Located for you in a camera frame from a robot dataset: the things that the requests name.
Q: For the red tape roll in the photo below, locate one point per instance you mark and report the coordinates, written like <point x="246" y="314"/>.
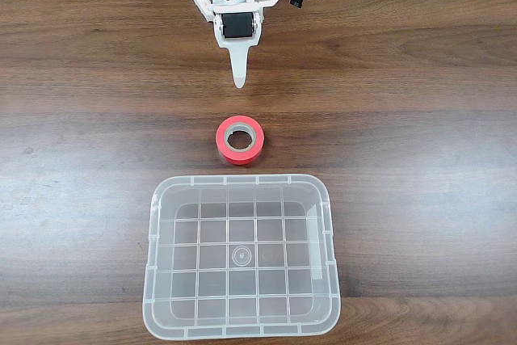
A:
<point x="258" y="147"/>

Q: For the clear plastic box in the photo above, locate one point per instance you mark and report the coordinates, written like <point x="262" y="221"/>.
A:
<point x="242" y="322"/>

